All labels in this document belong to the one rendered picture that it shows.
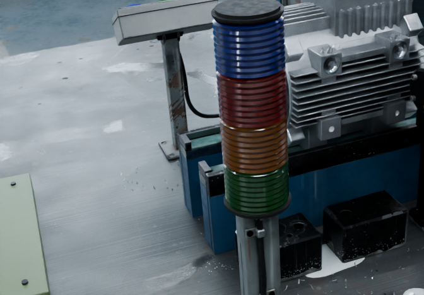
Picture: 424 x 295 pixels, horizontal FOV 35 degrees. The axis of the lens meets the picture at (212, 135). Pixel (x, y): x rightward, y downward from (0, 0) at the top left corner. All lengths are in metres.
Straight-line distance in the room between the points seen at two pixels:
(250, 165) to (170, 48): 0.58
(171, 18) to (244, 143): 0.56
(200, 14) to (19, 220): 0.44
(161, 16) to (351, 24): 0.34
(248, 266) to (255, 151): 0.14
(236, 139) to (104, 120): 0.83
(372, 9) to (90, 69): 0.91
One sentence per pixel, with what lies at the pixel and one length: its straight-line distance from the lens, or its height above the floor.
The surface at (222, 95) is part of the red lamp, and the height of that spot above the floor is 1.15.
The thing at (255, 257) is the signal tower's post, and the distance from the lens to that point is 0.66.
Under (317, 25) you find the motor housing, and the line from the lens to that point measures 0.90.
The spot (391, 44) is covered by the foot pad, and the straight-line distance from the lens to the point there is 0.90.
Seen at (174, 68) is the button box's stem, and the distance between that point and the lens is 1.15.
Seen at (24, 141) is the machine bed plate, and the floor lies 0.80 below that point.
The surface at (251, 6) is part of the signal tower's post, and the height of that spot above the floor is 1.22.
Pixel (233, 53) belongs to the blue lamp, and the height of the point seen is 1.19.
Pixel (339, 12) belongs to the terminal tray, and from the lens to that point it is 0.90.
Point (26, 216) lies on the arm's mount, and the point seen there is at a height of 0.83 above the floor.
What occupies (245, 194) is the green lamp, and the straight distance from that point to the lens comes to 0.60.
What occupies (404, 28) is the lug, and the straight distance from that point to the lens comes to 0.95.
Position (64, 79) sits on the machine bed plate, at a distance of 1.63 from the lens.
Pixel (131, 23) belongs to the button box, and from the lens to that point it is 1.10.
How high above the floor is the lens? 1.37
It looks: 27 degrees down
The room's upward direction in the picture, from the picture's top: 5 degrees counter-clockwise
